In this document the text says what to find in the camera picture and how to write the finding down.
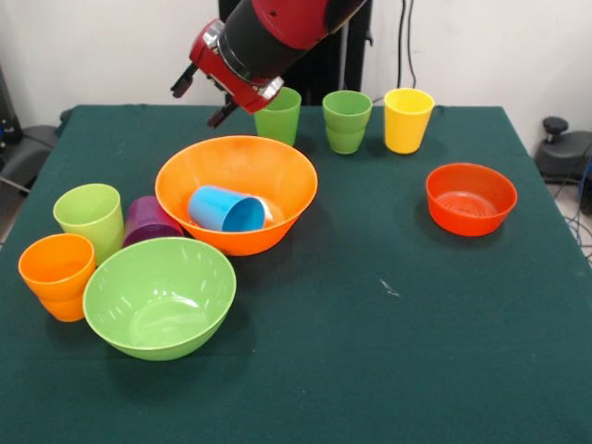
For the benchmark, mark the large green bowl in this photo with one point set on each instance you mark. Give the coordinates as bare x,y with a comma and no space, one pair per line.
157,333

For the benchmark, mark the red bowl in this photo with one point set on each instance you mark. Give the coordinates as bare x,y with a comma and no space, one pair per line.
472,222

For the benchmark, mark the yellow cup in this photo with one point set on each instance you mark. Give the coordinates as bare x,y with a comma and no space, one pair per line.
407,134

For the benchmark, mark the dark green tablecloth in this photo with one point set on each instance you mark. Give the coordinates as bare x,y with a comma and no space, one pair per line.
370,324

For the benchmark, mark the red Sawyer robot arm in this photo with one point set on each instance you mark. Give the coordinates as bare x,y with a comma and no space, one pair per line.
277,32

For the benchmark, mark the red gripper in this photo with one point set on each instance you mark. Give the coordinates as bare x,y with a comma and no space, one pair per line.
222,74

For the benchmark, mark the grey black device base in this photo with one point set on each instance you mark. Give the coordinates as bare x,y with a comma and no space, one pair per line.
28,148
564,157

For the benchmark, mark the orange cup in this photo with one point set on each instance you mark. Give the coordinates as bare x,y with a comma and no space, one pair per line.
51,263
65,310

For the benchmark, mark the purple cup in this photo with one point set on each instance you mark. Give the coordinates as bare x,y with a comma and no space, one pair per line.
143,222

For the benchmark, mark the black equipment box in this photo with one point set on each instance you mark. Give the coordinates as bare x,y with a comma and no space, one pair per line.
7,120

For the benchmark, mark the lime green cup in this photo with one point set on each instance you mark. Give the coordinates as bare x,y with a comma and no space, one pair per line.
92,226

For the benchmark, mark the blue cup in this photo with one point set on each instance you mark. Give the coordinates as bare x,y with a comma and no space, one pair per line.
217,208

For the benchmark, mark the large orange bowl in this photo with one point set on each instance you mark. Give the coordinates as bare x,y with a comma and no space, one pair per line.
277,222

